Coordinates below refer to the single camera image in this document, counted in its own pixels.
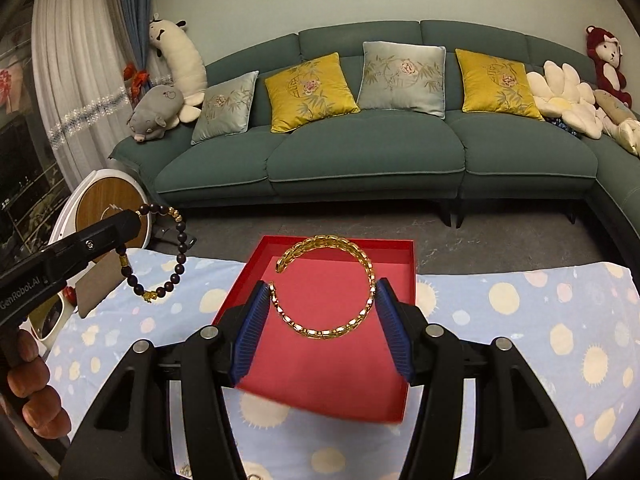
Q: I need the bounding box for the gold chain bangle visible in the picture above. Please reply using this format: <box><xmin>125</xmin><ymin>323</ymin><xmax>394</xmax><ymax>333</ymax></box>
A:
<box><xmin>268</xmin><ymin>234</ymin><xmax>376</xmax><ymax>340</ymax></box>

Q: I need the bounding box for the dark bead bracelet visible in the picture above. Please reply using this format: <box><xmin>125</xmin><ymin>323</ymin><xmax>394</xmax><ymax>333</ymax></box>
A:
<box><xmin>115</xmin><ymin>202</ymin><xmax>190</xmax><ymax>304</ymax></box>

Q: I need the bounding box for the person's left hand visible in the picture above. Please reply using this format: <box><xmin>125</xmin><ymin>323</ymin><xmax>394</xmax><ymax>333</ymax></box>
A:
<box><xmin>6</xmin><ymin>330</ymin><xmax>72</xmax><ymax>440</ymax></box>

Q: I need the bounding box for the red shallow tray box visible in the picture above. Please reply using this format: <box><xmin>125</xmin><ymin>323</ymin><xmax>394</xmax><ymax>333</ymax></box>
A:
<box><xmin>211</xmin><ymin>234</ymin><xmax>418</xmax><ymax>425</ymax></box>

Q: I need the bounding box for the brown cardboard piece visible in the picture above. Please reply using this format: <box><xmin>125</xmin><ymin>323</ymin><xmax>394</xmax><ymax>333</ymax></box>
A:
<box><xmin>75</xmin><ymin>252</ymin><xmax>124</xmax><ymax>318</ymax></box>

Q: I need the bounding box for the round white wood stool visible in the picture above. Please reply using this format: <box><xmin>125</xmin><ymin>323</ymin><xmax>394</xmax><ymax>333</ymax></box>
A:
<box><xmin>49</xmin><ymin>169</ymin><xmax>148</xmax><ymax>244</ymax></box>

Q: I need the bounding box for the dark green sofa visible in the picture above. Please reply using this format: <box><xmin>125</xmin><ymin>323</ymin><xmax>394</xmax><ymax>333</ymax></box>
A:
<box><xmin>112</xmin><ymin>20</ymin><xmax>639</xmax><ymax>238</ymax></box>

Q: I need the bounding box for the grey-green embroidered cushion left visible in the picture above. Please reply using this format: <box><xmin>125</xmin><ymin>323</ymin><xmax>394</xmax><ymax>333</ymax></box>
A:
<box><xmin>191</xmin><ymin>70</ymin><xmax>259</xmax><ymax>145</ymax></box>

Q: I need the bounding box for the grey-green embroidered cushion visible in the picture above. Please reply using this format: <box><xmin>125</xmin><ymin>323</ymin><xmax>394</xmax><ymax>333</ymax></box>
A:
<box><xmin>357</xmin><ymin>41</ymin><xmax>447</xmax><ymax>119</ymax></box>
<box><xmin>191</xmin><ymin>70</ymin><xmax>259</xmax><ymax>145</ymax></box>

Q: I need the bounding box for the grey pig plush toy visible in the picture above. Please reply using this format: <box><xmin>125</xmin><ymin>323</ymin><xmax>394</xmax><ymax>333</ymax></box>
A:
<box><xmin>127</xmin><ymin>84</ymin><xmax>184</xmax><ymax>143</ymax></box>

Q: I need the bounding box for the yellow embroidered cushion left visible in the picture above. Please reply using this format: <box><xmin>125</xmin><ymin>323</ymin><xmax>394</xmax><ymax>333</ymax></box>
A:
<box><xmin>265</xmin><ymin>52</ymin><xmax>360</xmax><ymax>133</ymax></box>

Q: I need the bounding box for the yellow embroidered cushion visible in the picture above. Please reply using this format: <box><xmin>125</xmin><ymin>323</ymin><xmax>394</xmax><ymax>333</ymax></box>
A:
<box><xmin>265</xmin><ymin>52</ymin><xmax>360</xmax><ymax>133</ymax></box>
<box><xmin>456</xmin><ymin>49</ymin><xmax>544</xmax><ymax>122</ymax></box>

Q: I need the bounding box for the grey-green embroidered cushion centre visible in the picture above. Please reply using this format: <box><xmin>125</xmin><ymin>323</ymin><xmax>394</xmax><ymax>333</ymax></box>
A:
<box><xmin>357</xmin><ymin>41</ymin><xmax>447</xmax><ymax>119</ymax></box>

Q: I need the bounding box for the red fish ornament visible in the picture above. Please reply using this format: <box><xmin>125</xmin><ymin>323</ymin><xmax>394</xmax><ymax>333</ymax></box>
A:
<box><xmin>122</xmin><ymin>62</ymin><xmax>150</xmax><ymax>107</ymax></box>

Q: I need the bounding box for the yellow embroidered cushion right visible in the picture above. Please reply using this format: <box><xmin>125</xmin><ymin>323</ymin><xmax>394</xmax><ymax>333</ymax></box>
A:
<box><xmin>456</xmin><ymin>49</ymin><xmax>544</xmax><ymax>122</ymax></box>

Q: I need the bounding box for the white sheer curtain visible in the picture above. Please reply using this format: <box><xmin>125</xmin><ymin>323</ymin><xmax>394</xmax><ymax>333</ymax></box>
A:
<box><xmin>32</xmin><ymin>0</ymin><xmax>132</xmax><ymax>188</ymax></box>

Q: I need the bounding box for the white cow plush toy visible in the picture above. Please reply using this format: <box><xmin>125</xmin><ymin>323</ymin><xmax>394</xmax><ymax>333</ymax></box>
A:
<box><xmin>149</xmin><ymin>14</ymin><xmax>207</xmax><ymax>124</ymax></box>

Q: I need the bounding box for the white flower plush cushion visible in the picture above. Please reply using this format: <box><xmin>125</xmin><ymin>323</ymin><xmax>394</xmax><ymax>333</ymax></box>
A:
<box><xmin>526</xmin><ymin>60</ymin><xmax>603</xmax><ymax>140</ymax></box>

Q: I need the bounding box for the cream satin cushion far right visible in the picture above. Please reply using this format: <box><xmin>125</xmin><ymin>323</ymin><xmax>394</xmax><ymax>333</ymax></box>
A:
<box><xmin>593</xmin><ymin>89</ymin><xmax>640</xmax><ymax>156</ymax></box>

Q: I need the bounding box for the red monkey plush toy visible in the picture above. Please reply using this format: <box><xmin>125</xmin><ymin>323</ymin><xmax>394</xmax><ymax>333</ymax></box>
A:
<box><xmin>586</xmin><ymin>25</ymin><xmax>632</xmax><ymax>107</ymax></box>

